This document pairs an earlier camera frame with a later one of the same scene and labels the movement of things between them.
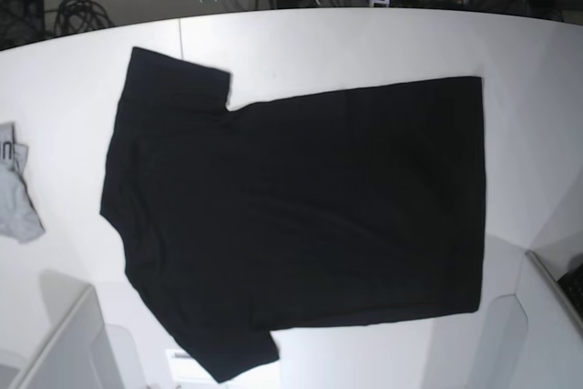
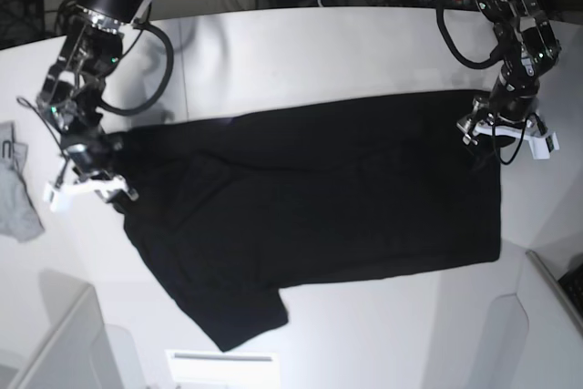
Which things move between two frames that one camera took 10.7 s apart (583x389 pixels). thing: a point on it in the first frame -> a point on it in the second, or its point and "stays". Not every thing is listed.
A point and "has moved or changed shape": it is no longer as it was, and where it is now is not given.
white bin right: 533,339 stays
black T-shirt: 348,208 has moved or changed shape
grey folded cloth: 20,217 stays
